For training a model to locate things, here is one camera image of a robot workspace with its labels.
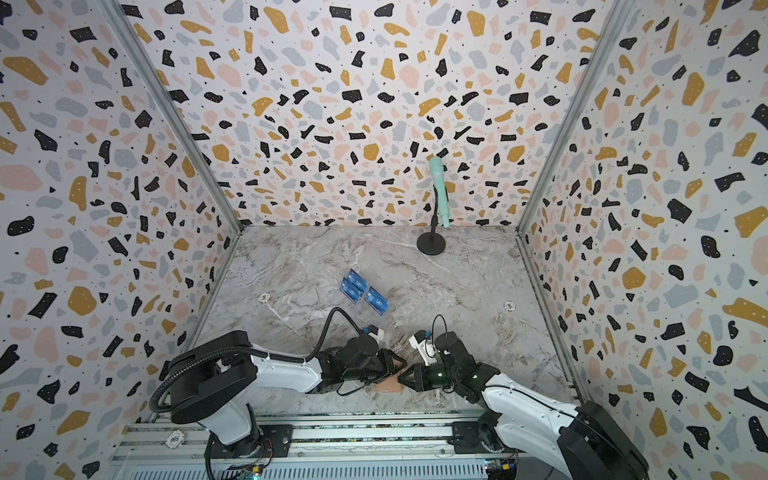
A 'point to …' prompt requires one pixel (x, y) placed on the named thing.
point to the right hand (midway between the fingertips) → (400, 377)
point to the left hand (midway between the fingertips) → (413, 364)
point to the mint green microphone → (439, 175)
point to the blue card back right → (376, 301)
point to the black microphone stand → (432, 243)
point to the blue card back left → (357, 280)
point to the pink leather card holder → (390, 384)
